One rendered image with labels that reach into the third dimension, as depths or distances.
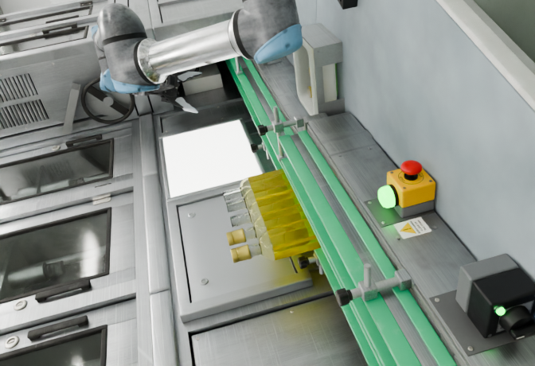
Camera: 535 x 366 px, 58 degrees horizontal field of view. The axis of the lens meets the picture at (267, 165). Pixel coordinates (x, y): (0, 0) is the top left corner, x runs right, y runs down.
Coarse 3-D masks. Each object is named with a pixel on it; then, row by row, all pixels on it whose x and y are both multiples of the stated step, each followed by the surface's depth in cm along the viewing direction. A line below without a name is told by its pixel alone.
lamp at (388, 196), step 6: (384, 186) 96; (390, 186) 95; (378, 192) 96; (384, 192) 94; (390, 192) 94; (396, 192) 94; (378, 198) 97; (384, 198) 94; (390, 198) 94; (396, 198) 94; (384, 204) 95; (390, 204) 94; (396, 204) 95
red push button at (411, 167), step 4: (408, 160) 94; (412, 160) 94; (404, 164) 93; (408, 164) 93; (412, 164) 93; (416, 164) 93; (420, 164) 93; (400, 168) 94; (404, 168) 93; (408, 168) 92; (412, 168) 92; (416, 168) 92; (420, 168) 92; (404, 172) 92; (408, 172) 92; (412, 172) 92; (416, 172) 92; (408, 176) 94; (412, 176) 94
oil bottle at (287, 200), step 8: (264, 200) 126; (272, 200) 125; (280, 200) 125; (288, 200) 125; (296, 200) 124; (248, 208) 125; (256, 208) 123; (264, 208) 123; (272, 208) 123; (280, 208) 123; (256, 216) 122
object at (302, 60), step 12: (300, 48) 141; (300, 60) 144; (312, 60) 127; (300, 72) 146; (312, 72) 129; (300, 84) 148; (312, 84) 131; (300, 96) 149; (312, 96) 133; (312, 108) 142
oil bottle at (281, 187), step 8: (272, 184) 131; (280, 184) 130; (288, 184) 130; (248, 192) 129; (256, 192) 129; (264, 192) 128; (272, 192) 128; (280, 192) 128; (288, 192) 128; (248, 200) 127; (256, 200) 127
